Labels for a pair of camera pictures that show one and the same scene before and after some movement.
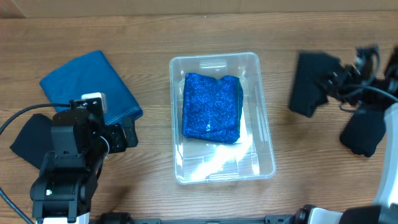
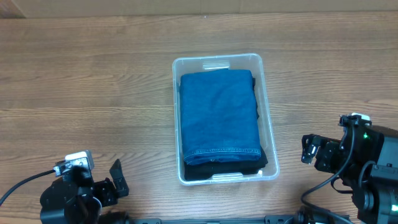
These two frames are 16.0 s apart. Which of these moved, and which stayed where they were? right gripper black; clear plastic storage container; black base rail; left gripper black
Moved: right gripper black; left gripper black
Stayed: black base rail; clear plastic storage container
